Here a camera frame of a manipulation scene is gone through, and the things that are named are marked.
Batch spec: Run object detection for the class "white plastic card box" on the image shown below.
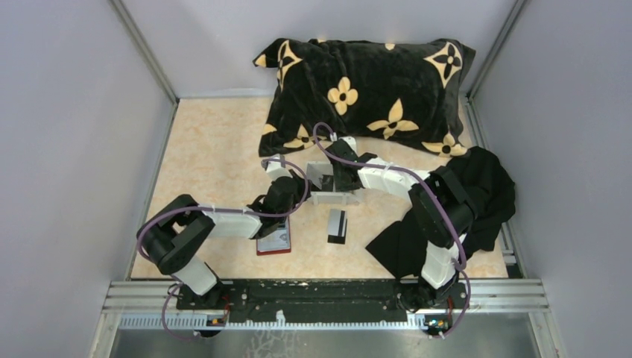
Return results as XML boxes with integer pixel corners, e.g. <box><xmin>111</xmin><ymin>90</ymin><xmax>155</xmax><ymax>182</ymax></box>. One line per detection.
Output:
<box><xmin>306</xmin><ymin>161</ymin><xmax>364</xmax><ymax>205</ymax></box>

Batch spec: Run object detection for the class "white credit card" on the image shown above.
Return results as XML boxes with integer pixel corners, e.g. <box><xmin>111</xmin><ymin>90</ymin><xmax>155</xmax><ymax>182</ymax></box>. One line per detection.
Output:
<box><xmin>256</xmin><ymin>230</ymin><xmax>291</xmax><ymax>253</ymax></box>

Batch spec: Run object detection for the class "red card holder wallet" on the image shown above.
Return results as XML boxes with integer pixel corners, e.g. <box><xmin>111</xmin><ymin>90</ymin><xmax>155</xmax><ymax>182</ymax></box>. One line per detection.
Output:
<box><xmin>256</xmin><ymin>219</ymin><xmax>291</xmax><ymax>256</ymax></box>

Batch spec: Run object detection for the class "silver card with black stripe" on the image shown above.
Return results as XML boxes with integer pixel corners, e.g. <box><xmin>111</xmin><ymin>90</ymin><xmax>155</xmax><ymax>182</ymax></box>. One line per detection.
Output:
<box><xmin>327</xmin><ymin>209</ymin><xmax>347</xmax><ymax>237</ymax></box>

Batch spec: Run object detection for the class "black glossy credit card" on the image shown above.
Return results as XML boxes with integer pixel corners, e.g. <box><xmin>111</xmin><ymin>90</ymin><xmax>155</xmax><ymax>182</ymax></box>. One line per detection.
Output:
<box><xmin>327</xmin><ymin>222</ymin><xmax>347</xmax><ymax>245</ymax></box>

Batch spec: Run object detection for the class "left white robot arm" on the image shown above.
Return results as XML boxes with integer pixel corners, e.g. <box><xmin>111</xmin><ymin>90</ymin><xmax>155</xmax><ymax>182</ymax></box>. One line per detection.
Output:
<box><xmin>136</xmin><ymin>171</ymin><xmax>311</xmax><ymax>309</ymax></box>

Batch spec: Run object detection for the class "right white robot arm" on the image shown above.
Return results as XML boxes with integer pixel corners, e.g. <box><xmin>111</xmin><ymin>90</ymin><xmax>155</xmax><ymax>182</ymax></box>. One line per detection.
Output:
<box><xmin>321</xmin><ymin>139</ymin><xmax>478</xmax><ymax>307</ymax></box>

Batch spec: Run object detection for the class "black pillow with yellow flowers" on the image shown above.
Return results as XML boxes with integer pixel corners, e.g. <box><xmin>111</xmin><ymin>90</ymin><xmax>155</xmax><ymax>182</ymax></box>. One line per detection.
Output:
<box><xmin>253</xmin><ymin>38</ymin><xmax>476</xmax><ymax>158</ymax></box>

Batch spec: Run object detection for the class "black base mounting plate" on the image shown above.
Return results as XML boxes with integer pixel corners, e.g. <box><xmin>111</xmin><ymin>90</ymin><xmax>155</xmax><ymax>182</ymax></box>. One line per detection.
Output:
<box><xmin>176</xmin><ymin>279</ymin><xmax>467</xmax><ymax>324</ymax></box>

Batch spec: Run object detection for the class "black cloth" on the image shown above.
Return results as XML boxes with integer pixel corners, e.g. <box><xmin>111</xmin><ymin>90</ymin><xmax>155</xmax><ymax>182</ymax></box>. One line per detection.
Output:
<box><xmin>366</xmin><ymin>146</ymin><xmax>516</xmax><ymax>278</ymax></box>

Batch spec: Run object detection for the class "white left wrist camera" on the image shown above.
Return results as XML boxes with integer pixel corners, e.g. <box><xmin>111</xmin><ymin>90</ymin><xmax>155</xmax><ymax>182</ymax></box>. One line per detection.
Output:
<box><xmin>262</xmin><ymin>154</ymin><xmax>291</xmax><ymax>181</ymax></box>

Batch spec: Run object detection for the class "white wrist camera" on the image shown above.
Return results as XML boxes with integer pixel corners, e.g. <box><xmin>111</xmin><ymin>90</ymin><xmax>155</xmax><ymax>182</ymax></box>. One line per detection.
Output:
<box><xmin>338</xmin><ymin>136</ymin><xmax>358</xmax><ymax>151</ymax></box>
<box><xmin>262</xmin><ymin>154</ymin><xmax>291</xmax><ymax>181</ymax></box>

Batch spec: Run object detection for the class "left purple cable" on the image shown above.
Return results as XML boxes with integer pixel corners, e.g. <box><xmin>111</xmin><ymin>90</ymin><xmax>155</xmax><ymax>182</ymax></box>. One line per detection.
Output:
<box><xmin>136</xmin><ymin>157</ymin><xmax>311</xmax><ymax>342</ymax></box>

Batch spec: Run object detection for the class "purple cable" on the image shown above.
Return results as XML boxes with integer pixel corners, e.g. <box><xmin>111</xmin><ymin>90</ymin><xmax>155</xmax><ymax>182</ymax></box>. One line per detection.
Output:
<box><xmin>136</xmin><ymin>157</ymin><xmax>311</xmax><ymax>342</ymax></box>
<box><xmin>312</xmin><ymin>122</ymin><xmax>473</xmax><ymax>339</ymax></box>

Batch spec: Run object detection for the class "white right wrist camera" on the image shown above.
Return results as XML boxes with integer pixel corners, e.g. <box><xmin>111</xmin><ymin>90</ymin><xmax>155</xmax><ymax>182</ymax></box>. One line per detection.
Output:
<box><xmin>338</xmin><ymin>136</ymin><xmax>358</xmax><ymax>151</ymax></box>

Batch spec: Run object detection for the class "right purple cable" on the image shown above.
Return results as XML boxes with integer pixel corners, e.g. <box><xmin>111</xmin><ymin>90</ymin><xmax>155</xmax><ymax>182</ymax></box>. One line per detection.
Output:
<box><xmin>312</xmin><ymin>122</ymin><xmax>473</xmax><ymax>339</ymax></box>

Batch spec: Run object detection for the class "white slotted cable duct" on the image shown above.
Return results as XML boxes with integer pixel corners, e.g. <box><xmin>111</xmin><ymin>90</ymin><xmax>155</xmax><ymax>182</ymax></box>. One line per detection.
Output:
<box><xmin>118</xmin><ymin>313</ymin><xmax>427</xmax><ymax>331</ymax></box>

